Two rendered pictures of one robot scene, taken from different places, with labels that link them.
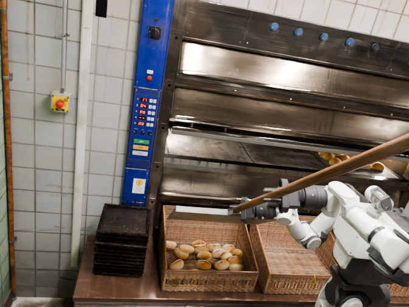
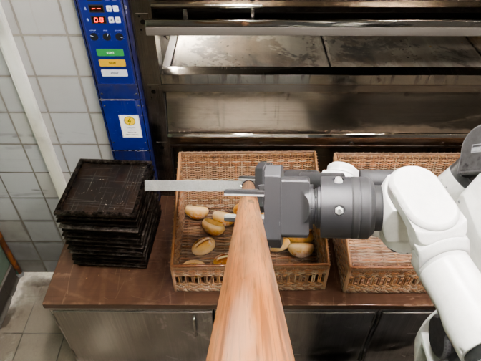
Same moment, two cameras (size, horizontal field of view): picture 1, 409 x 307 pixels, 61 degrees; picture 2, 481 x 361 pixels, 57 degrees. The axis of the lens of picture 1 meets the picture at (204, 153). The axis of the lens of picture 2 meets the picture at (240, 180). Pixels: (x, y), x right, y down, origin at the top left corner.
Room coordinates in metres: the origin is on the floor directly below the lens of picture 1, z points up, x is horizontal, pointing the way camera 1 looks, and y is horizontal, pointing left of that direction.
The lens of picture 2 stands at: (0.66, -0.37, 1.98)
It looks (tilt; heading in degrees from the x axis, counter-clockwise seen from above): 43 degrees down; 14
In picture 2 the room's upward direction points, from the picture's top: straight up
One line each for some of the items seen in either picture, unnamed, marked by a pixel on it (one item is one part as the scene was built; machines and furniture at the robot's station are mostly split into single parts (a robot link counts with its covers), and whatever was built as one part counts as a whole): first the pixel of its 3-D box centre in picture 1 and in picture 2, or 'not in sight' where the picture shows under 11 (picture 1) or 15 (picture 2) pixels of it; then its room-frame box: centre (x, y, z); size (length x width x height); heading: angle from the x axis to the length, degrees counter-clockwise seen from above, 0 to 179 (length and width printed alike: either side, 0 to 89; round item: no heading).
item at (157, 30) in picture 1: (155, 28); not in sight; (1.88, 0.38, 1.92); 0.06 x 0.04 x 0.11; 103
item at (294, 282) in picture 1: (296, 251); (410, 218); (1.92, -0.72, 0.72); 0.56 x 0.49 x 0.28; 104
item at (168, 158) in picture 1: (293, 171); (411, 75); (2.20, -0.63, 1.16); 1.80 x 0.06 x 0.04; 103
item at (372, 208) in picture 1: (377, 200); not in sight; (1.30, -0.74, 1.47); 0.10 x 0.07 x 0.09; 8
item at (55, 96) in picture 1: (61, 102); not in sight; (1.79, 0.82, 1.46); 0.10 x 0.07 x 0.10; 103
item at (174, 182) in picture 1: (289, 190); (403, 112); (2.18, -0.63, 1.02); 1.79 x 0.11 x 0.19; 103
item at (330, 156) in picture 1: (340, 150); not in sight; (2.74, -1.10, 1.21); 0.61 x 0.48 x 0.06; 13
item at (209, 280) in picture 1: (206, 246); (248, 217); (1.79, -0.12, 0.72); 0.56 x 0.49 x 0.28; 104
